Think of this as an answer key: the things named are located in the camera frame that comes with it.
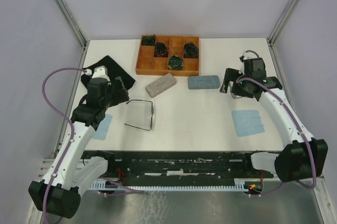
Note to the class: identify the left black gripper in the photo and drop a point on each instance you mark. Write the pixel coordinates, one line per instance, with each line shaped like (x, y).
(119, 96)

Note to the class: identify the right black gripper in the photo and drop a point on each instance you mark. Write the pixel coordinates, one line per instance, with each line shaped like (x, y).
(230, 75)

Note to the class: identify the blue cleaning cloth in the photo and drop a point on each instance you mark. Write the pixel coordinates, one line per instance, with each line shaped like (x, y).
(247, 122)
(103, 128)

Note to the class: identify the grey glasses case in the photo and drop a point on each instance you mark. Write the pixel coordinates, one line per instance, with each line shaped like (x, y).
(160, 85)

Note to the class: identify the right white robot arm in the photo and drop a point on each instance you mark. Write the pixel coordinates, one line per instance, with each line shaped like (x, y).
(303, 156)

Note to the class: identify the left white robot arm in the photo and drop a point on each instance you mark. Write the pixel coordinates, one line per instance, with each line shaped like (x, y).
(61, 188)

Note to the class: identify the black cloth pouch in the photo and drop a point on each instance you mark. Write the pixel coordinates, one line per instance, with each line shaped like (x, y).
(113, 70)

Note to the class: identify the blue glasses case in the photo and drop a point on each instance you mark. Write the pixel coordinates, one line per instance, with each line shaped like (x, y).
(203, 82)

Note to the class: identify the wooden compartment tray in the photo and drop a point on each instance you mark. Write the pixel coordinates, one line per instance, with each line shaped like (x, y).
(148, 64)

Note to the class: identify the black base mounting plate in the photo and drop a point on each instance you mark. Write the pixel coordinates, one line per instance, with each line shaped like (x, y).
(179, 168)

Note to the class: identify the right electronics board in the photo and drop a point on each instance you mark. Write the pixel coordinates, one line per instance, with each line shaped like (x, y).
(256, 187)

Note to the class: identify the thin-frame glasses right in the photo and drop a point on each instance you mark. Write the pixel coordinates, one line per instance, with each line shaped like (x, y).
(236, 91)

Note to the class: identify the thin-frame glasses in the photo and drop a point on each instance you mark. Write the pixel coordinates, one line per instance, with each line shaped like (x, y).
(139, 114)
(236, 91)

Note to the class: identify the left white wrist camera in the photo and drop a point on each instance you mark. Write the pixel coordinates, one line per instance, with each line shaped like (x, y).
(100, 72)

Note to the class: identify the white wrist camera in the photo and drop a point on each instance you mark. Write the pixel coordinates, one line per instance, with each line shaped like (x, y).
(100, 72)
(246, 55)

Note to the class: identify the thin-frame glasses left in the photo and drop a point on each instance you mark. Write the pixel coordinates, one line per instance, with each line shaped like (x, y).
(139, 114)

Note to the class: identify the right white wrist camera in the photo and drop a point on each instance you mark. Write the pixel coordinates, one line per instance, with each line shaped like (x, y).
(246, 55)

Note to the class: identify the left aluminium frame post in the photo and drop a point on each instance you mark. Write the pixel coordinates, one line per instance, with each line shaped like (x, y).
(71, 21)

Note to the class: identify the aluminium frame post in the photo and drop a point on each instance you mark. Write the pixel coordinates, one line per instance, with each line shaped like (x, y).
(282, 22)
(71, 21)

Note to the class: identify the right aluminium frame post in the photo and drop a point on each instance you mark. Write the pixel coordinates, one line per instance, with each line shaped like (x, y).
(282, 22)

